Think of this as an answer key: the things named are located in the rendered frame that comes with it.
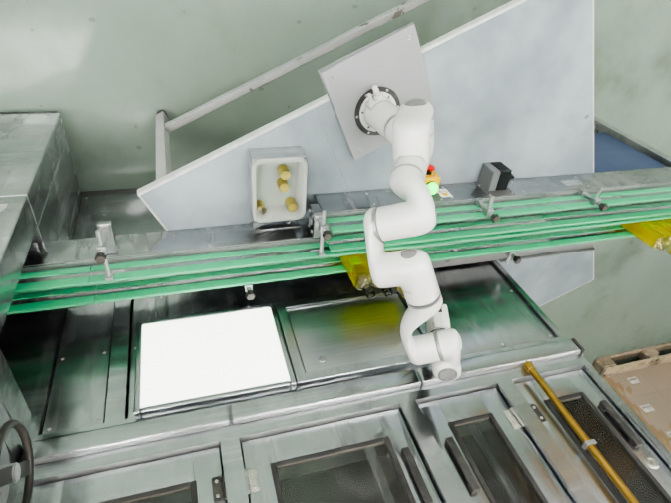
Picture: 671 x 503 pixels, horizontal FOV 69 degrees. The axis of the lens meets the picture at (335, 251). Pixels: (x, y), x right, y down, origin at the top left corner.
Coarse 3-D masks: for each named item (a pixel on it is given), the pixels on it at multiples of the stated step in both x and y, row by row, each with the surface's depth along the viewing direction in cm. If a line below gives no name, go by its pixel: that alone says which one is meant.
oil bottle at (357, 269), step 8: (344, 256) 163; (352, 256) 162; (360, 256) 162; (344, 264) 165; (352, 264) 158; (360, 264) 159; (352, 272) 157; (360, 272) 155; (368, 272) 155; (352, 280) 158; (360, 280) 153; (368, 280) 154; (360, 288) 155
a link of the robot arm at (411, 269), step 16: (368, 224) 114; (368, 240) 114; (368, 256) 114; (384, 256) 113; (400, 256) 111; (416, 256) 109; (384, 272) 111; (400, 272) 110; (416, 272) 109; (432, 272) 112; (416, 288) 111; (432, 288) 112; (416, 304) 114
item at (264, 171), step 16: (272, 160) 147; (288, 160) 148; (304, 160) 150; (256, 176) 156; (272, 176) 158; (304, 176) 153; (256, 192) 160; (272, 192) 162; (288, 192) 163; (304, 192) 157; (256, 208) 155; (272, 208) 164; (304, 208) 160
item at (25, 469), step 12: (12, 420) 102; (0, 432) 96; (24, 432) 107; (0, 444) 94; (24, 444) 108; (0, 456) 103; (0, 468) 99; (12, 468) 99; (24, 468) 105; (0, 480) 93; (12, 480) 98; (0, 492) 101; (24, 492) 106
